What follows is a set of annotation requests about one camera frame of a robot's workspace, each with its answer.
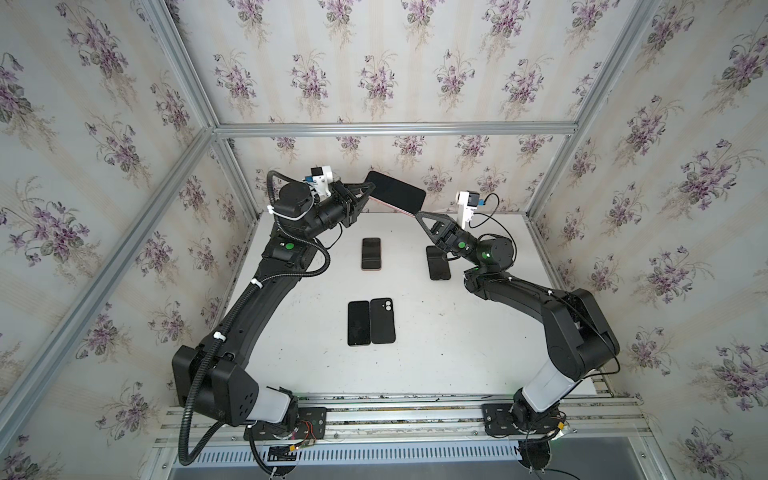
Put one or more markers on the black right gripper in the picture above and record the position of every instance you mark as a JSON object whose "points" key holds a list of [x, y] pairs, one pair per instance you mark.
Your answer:
{"points": [[447, 233]]}

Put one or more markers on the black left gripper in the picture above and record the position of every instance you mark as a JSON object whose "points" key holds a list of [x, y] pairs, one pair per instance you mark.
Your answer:
{"points": [[347, 201]]}

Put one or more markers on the black phone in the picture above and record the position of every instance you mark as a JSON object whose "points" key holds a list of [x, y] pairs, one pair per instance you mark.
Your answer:
{"points": [[438, 264], [358, 323]]}

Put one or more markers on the black phone case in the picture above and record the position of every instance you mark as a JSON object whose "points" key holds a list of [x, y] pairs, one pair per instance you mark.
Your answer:
{"points": [[382, 321]]}

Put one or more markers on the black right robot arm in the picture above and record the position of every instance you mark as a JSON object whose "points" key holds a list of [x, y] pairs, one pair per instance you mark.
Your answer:
{"points": [[579, 339]]}

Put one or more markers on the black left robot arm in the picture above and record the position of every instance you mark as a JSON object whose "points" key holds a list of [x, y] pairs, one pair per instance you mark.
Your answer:
{"points": [[211, 378]]}

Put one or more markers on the white vent grille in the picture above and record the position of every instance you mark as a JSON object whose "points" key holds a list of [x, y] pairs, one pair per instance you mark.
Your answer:
{"points": [[334, 454]]}

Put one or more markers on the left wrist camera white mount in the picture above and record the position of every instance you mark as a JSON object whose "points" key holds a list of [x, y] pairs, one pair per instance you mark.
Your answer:
{"points": [[319, 181]]}

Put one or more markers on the aluminium frame bar back top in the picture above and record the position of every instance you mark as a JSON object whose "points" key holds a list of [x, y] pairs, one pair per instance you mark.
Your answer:
{"points": [[370, 129]]}

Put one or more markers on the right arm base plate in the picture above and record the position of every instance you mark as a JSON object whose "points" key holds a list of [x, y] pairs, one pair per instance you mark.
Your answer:
{"points": [[516, 420]]}

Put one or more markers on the aluminium rail front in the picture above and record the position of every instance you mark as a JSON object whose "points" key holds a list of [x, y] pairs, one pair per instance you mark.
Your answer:
{"points": [[362, 419]]}

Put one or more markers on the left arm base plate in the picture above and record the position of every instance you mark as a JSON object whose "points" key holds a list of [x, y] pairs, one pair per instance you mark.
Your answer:
{"points": [[303, 423]]}

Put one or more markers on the aluminium frame beam left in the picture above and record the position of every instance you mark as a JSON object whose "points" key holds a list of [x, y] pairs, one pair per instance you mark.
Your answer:
{"points": [[31, 387]]}

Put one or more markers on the aluminium frame post back left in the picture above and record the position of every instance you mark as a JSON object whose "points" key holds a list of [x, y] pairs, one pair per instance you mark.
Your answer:
{"points": [[199, 104]]}

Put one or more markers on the aluminium frame post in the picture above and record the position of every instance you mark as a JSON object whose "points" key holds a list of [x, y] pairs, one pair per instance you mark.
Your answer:
{"points": [[199, 104], [619, 56]]}

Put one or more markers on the aluminium frame post back right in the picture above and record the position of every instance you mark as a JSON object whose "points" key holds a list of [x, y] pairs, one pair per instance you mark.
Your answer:
{"points": [[619, 56]]}

